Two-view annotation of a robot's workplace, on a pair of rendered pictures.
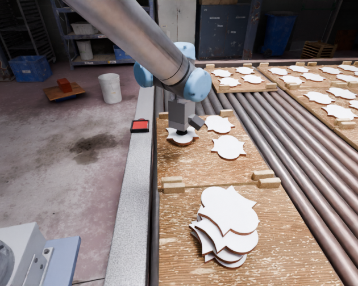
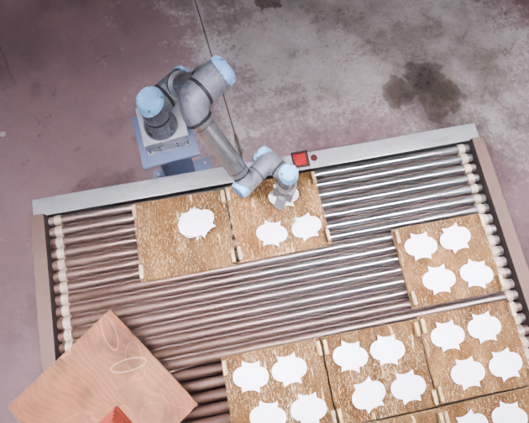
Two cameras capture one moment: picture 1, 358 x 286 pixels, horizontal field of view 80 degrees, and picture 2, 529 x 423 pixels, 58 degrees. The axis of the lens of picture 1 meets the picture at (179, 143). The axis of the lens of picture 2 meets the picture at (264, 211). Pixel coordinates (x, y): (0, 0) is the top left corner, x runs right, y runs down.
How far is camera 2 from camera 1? 1.75 m
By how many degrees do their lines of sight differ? 52
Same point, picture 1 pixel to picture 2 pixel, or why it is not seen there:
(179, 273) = (175, 206)
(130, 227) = (200, 179)
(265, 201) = (220, 252)
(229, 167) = (248, 233)
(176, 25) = not seen: outside the picture
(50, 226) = (288, 103)
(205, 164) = (250, 216)
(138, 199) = (218, 178)
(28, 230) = (183, 134)
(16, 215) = (295, 63)
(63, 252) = (189, 150)
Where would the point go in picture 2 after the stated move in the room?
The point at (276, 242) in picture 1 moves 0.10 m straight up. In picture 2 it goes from (194, 252) to (191, 248)
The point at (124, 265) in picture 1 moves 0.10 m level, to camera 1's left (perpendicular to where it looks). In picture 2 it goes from (180, 181) to (179, 161)
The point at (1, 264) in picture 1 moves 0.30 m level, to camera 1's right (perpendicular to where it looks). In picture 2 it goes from (164, 135) to (169, 200)
